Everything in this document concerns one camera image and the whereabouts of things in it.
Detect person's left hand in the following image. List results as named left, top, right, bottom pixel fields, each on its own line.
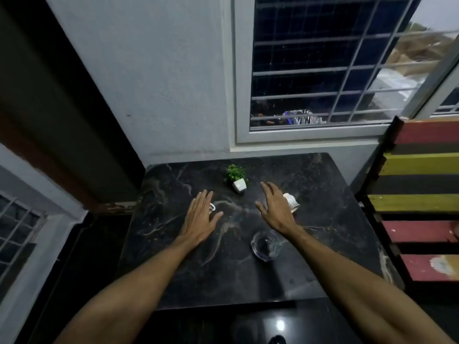
left=175, top=189, right=224, bottom=247

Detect person's right hand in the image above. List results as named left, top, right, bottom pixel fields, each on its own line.
left=255, top=182, right=298, bottom=237

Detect clear glass ashtray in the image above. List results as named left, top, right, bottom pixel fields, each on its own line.
left=250, top=229, right=284, bottom=263

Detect small green potted plant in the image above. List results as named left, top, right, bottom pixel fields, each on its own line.
left=224, top=163, right=249, bottom=194

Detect person's left forearm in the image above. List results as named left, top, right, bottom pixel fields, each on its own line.
left=54, top=236, right=201, bottom=344

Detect person's right forearm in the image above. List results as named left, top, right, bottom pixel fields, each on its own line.
left=281, top=225, right=454, bottom=344

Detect black marble table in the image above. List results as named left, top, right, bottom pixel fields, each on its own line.
left=116, top=152, right=405, bottom=311

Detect striped cloth behind window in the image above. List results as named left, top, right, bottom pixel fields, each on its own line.
left=283, top=109, right=325, bottom=126

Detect red yellow black wooden bench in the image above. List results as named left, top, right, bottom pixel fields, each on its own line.
left=358, top=116, right=459, bottom=283

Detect white window with bar grille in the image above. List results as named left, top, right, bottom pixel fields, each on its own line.
left=229, top=0, right=459, bottom=144

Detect white window with mesh grille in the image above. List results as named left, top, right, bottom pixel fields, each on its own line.
left=0, top=191, right=47, bottom=301

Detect dark door with brown frame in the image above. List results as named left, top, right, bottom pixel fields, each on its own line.
left=0, top=0, right=146, bottom=215

